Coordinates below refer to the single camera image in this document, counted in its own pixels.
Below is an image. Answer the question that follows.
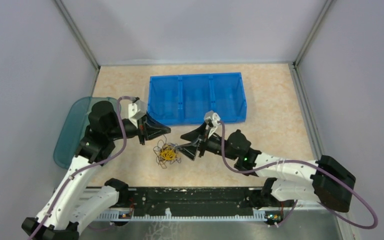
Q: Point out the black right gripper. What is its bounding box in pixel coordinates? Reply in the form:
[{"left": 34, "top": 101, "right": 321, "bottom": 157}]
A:
[{"left": 175, "top": 121, "right": 238, "bottom": 161}]

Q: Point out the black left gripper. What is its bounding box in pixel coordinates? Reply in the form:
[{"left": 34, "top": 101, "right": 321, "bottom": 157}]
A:
[{"left": 106, "top": 109, "right": 172, "bottom": 145}]

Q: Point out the blue wire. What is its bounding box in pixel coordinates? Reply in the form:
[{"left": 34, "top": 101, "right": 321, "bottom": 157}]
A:
[{"left": 165, "top": 140, "right": 200, "bottom": 153}]

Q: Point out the yellow wire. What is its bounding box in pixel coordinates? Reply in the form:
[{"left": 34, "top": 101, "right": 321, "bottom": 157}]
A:
[{"left": 158, "top": 145, "right": 178, "bottom": 163}]

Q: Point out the brown wire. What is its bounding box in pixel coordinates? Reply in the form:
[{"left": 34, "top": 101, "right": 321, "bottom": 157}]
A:
[{"left": 152, "top": 139, "right": 183, "bottom": 170}]

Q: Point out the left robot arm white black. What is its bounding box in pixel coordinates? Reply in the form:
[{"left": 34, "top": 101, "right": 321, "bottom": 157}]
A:
[{"left": 21, "top": 97, "right": 171, "bottom": 240}]

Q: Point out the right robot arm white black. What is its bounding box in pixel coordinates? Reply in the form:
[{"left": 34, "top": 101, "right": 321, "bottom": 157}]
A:
[{"left": 178, "top": 123, "right": 356, "bottom": 213}]

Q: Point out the blue plastic divided bin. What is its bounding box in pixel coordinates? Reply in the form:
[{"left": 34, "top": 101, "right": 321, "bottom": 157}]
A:
[{"left": 147, "top": 72, "right": 248, "bottom": 126}]

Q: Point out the teal translucent plastic basin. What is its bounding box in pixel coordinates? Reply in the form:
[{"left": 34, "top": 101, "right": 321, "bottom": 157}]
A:
[{"left": 53, "top": 96, "right": 117, "bottom": 170}]

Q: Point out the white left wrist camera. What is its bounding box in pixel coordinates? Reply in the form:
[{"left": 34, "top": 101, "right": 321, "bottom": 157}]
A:
[{"left": 128, "top": 100, "right": 147, "bottom": 128}]

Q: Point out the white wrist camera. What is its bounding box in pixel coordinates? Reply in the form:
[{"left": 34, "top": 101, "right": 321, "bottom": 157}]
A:
[
  {"left": 128, "top": 100, "right": 147, "bottom": 128},
  {"left": 203, "top": 110, "right": 221, "bottom": 128}
]

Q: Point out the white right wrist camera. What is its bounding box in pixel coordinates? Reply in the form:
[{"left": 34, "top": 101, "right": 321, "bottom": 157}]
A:
[{"left": 203, "top": 110, "right": 221, "bottom": 128}]

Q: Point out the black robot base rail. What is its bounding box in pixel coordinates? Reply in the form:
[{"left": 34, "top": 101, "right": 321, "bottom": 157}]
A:
[{"left": 79, "top": 186, "right": 349, "bottom": 223}]

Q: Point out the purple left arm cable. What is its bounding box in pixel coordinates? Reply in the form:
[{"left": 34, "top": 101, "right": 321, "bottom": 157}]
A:
[{"left": 27, "top": 95, "right": 137, "bottom": 240}]

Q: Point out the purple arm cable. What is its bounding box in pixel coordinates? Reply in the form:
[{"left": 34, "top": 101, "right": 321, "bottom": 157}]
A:
[
  {"left": 219, "top": 119, "right": 379, "bottom": 230},
  {"left": 27, "top": 95, "right": 137, "bottom": 240}
]

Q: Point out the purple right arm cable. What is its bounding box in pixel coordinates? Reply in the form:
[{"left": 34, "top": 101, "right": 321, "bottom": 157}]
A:
[{"left": 219, "top": 119, "right": 379, "bottom": 230}]

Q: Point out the aluminium frame post left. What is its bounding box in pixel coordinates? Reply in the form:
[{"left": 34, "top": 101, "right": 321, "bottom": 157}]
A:
[{"left": 52, "top": 0, "right": 101, "bottom": 72}]

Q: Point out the aluminium frame post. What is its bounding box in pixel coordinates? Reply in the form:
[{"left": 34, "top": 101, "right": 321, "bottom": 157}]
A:
[
  {"left": 293, "top": 0, "right": 337, "bottom": 69},
  {"left": 52, "top": 0, "right": 101, "bottom": 72}
]

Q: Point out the aluminium frame post right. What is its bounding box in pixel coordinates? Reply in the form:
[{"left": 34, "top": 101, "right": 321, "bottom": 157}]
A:
[{"left": 293, "top": 0, "right": 337, "bottom": 69}]

